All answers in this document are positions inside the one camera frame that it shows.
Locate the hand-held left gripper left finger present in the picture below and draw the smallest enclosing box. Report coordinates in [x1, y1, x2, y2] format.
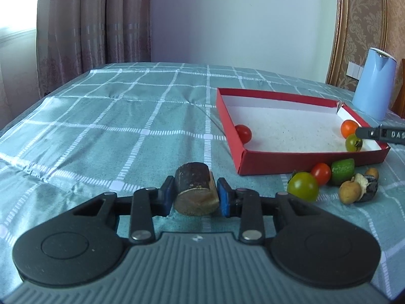
[73, 176, 176, 245]

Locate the large brown longan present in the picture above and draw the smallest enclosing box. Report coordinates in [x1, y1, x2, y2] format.
[339, 180, 362, 205]

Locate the red cherry tomato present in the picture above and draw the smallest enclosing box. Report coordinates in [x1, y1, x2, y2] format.
[235, 125, 253, 143]
[311, 163, 332, 186]

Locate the orange cherry tomato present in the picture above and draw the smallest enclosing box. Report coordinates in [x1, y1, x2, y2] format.
[341, 119, 360, 139]

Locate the gold wall moulding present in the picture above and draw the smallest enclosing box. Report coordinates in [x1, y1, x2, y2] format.
[326, 0, 390, 90]

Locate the light blue electric kettle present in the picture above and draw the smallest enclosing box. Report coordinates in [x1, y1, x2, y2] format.
[352, 47, 397, 121]

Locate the pink patterned curtain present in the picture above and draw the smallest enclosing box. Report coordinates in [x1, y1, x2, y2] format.
[36, 0, 153, 98]

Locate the dark mushroom-like object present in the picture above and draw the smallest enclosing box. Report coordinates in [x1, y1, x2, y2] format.
[354, 174, 379, 202]

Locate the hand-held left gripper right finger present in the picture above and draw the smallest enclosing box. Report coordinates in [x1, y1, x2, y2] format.
[217, 177, 320, 245]

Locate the green checked tablecloth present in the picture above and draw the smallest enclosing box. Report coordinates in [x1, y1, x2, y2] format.
[0, 62, 405, 304]

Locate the dark brown sugarcane piece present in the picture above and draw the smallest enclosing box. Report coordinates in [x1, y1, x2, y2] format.
[172, 162, 220, 216]

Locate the large green yellow tomato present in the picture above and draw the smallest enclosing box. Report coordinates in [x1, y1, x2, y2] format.
[287, 170, 319, 202]

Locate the white wall switch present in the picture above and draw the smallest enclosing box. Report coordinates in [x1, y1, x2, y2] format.
[347, 62, 364, 79]

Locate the small green cherry tomato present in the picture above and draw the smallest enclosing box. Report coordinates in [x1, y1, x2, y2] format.
[345, 134, 364, 153]

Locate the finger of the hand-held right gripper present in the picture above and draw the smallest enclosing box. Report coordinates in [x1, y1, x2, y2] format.
[355, 126, 383, 140]

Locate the green lime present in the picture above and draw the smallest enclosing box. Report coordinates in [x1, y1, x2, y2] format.
[331, 158, 355, 186]

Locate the brown wooden furniture edge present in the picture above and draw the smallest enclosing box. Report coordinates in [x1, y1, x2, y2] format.
[398, 58, 405, 118]

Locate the red cardboard box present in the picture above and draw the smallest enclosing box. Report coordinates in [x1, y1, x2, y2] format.
[216, 88, 391, 176]

